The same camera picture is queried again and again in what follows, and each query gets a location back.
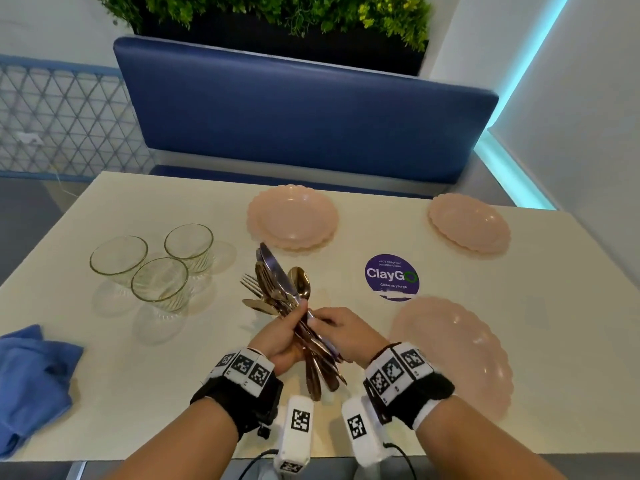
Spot person's left hand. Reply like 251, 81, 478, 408
248, 300, 309, 376

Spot person's right hand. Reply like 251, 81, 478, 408
307, 308, 391, 368

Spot bundle of gold cutlery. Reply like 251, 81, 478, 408
240, 255, 348, 401

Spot silver table knife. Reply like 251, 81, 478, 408
256, 242, 343, 363

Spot person's left forearm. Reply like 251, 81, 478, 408
106, 397, 241, 480

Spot person's right forearm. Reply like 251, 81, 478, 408
415, 395, 567, 480

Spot purple round sticker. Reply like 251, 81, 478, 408
364, 254, 420, 302

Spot black marker wristband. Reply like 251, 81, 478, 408
190, 347, 284, 441
362, 342, 456, 431

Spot pink scalloped plate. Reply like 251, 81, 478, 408
389, 296, 515, 423
427, 193, 512, 256
246, 184, 340, 251

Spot clear glass bowl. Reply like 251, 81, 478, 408
164, 224, 215, 275
89, 236, 149, 288
131, 257, 191, 313

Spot blue bench seat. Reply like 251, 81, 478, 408
149, 164, 436, 199

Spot blue padded bench backrest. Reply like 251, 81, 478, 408
113, 36, 500, 185

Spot black planter box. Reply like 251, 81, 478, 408
134, 9, 429, 77

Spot blue cloth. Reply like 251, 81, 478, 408
0, 325, 85, 460

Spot green artificial plants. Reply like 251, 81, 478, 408
98, 0, 434, 51

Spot blue lattice panel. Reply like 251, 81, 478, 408
0, 55, 156, 183

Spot cyan light strip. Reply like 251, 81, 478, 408
472, 0, 574, 211

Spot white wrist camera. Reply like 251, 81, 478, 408
341, 397, 397, 468
273, 395, 315, 474

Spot black cable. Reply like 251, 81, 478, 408
387, 442, 419, 480
234, 448, 279, 480

